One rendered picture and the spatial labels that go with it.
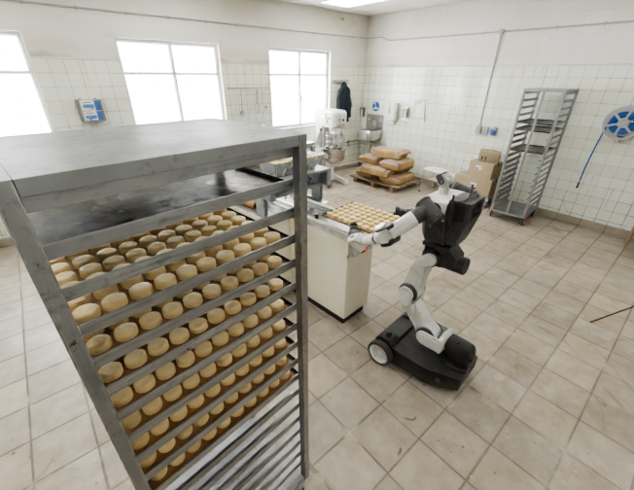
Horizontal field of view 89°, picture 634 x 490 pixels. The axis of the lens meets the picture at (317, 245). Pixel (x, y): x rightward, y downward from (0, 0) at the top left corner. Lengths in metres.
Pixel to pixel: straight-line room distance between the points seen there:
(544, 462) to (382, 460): 0.93
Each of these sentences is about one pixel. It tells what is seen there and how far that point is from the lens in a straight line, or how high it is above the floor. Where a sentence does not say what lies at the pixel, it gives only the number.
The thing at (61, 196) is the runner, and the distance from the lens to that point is 0.70.
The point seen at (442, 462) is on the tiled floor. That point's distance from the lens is 2.34.
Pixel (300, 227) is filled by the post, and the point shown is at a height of 1.55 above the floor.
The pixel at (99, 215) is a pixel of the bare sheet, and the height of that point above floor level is 1.67.
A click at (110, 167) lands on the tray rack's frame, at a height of 1.81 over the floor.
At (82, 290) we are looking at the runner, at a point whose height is 1.59.
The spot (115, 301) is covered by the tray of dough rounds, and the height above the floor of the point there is 1.51.
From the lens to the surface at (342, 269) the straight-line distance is 2.59.
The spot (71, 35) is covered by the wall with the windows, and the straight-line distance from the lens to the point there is 5.34.
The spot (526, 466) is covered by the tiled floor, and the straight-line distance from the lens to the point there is 2.52.
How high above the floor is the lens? 1.96
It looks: 28 degrees down
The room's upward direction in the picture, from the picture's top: 1 degrees clockwise
